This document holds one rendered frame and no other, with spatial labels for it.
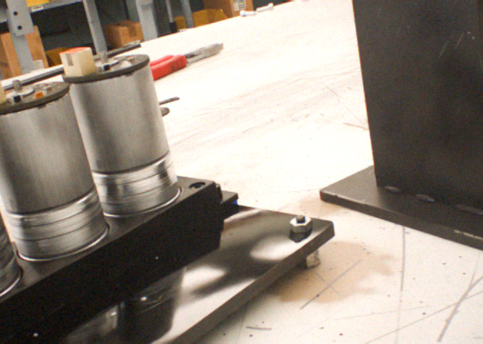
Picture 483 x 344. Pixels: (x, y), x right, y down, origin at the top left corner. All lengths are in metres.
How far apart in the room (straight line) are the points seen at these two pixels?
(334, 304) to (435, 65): 0.07
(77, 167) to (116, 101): 0.02
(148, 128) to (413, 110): 0.08
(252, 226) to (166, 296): 0.04
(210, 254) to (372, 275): 0.04
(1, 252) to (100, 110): 0.05
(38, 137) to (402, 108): 0.10
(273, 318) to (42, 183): 0.07
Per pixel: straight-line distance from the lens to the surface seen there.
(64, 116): 0.19
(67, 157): 0.19
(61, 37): 4.77
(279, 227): 0.20
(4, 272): 0.18
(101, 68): 0.20
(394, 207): 0.22
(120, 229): 0.20
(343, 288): 0.19
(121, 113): 0.20
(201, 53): 0.54
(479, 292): 0.18
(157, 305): 0.18
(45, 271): 0.19
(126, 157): 0.20
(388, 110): 0.22
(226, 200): 0.22
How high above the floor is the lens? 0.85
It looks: 19 degrees down
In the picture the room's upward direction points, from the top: 11 degrees counter-clockwise
